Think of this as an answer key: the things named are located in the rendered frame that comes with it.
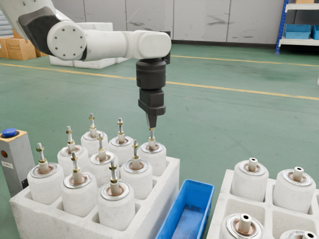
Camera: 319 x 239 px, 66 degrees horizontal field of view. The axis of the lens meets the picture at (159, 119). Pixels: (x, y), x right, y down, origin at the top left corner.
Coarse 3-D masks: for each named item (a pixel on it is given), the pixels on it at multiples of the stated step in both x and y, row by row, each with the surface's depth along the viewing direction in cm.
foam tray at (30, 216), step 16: (176, 160) 89; (160, 176) 80; (176, 176) 89; (160, 192) 74; (176, 192) 92; (16, 208) 70; (32, 208) 68; (48, 208) 67; (96, 208) 67; (144, 208) 67; (160, 208) 77; (32, 224) 70; (48, 224) 67; (64, 224) 64; (80, 224) 62; (96, 224) 62; (144, 224) 65; (160, 224) 79
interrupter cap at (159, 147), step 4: (144, 144) 85; (148, 144) 85; (156, 144) 85; (160, 144) 85; (144, 148) 82; (148, 148) 83; (156, 148) 83; (160, 148) 82; (148, 152) 80; (152, 152) 80; (156, 152) 80
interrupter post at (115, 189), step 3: (111, 183) 61; (114, 183) 61; (117, 183) 62; (111, 186) 62; (114, 186) 61; (117, 186) 62; (111, 189) 62; (114, 189) 62; (117, 189) 62; (111, 192) 63; (114, 192) 62; (117, 192) 62
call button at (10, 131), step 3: (6, 129) 78; (9, 129) 78; (12, 129) 78; (15, 129) 78; (3, 132) 76; (6, 132) 76; (9, 132) 76; (12, 132) 77; (15, 132) 78; (6, 135) 76; (9, 135) 77; (12, 135) 77
